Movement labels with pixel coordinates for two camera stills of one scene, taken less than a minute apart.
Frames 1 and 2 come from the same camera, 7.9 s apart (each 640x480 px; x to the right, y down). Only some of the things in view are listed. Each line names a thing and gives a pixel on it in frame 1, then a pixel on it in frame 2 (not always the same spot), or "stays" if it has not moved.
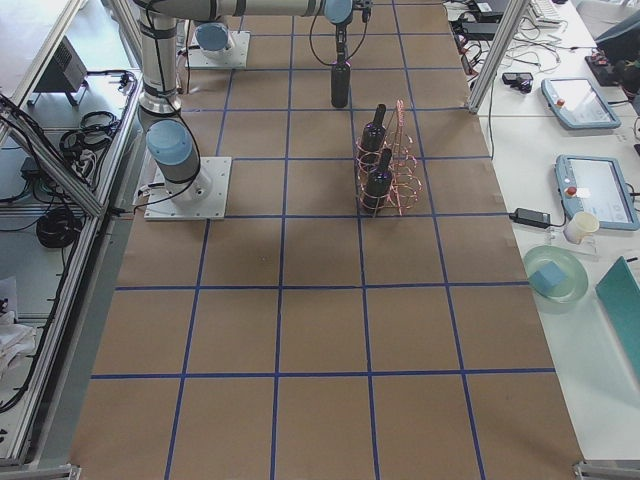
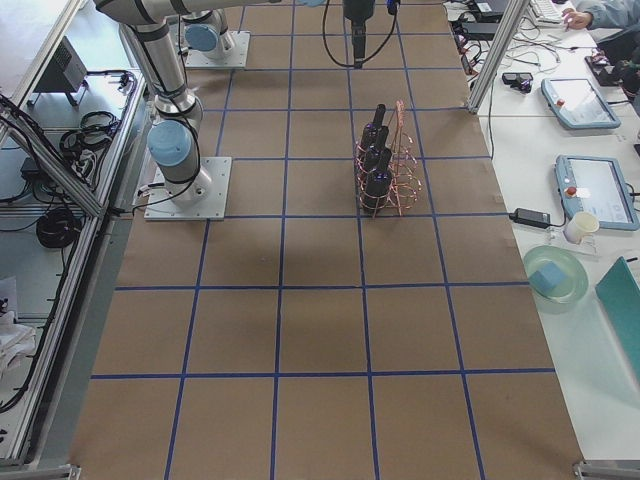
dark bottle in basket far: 374,133 stays
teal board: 619,293 stays
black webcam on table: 519,80 stays
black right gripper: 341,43 → 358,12
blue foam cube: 548,277 stays
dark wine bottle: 340,84 → 375,137
